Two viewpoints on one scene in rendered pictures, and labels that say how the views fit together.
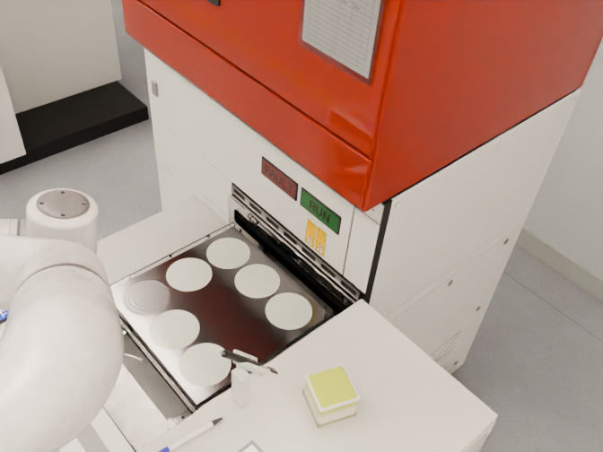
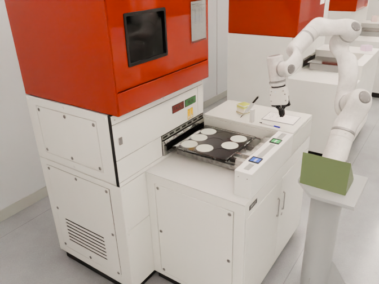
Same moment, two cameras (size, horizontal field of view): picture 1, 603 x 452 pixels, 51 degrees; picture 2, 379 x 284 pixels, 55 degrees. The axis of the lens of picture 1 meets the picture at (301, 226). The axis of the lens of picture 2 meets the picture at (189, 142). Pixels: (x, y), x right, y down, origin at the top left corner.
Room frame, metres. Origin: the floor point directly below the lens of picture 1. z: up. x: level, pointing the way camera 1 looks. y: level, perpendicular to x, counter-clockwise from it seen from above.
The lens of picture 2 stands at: (1.32, 2.12, 1.85)
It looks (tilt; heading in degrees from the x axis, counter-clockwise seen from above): 25 degrees down; 261
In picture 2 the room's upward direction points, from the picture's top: 2 degrees counter-clockwise
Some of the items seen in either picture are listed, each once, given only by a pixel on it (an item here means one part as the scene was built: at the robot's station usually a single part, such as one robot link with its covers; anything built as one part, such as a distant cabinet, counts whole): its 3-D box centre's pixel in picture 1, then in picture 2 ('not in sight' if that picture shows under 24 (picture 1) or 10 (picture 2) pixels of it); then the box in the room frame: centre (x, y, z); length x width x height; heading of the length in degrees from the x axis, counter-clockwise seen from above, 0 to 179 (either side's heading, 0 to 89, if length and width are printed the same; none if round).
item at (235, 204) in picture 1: (287, 258); (184, 135); (1.01, 0.03, 0.89); 0.44 x 0.02 x 0.10; 45
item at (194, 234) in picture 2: not in sight; (234, 207); (0.72, 0.18, 0.41); 0.97 x 0.64 x 0.82; 45
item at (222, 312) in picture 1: (217, 304); (214, 141); (0.85, 0.16, 0.90); 0.34 x 0.34 x 0.01; 45
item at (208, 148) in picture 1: (246, 175); (164, 126); (1.15, 0.14, 1.02); 0.82 x 0.03 x 0.40; 45
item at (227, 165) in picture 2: not in sight; (212, 160); (0.89, 0.29, 0.84); 0.50 x 0.02 x 0.03; 135
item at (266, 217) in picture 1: (291, 238); (183, 125); (1.01, 0.02, 0.96); 0.44 x 0.01 x 0.02; 45
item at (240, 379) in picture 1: (249, 373); (250, 111); (0.60, 0.06, 1.03); 0.06 x 0.04 x 0.13; 135
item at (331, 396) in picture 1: (330, 396); (243, 109); (0.59, -0.08, 1.00); 0.07 x 0.07 x 0.07; 25
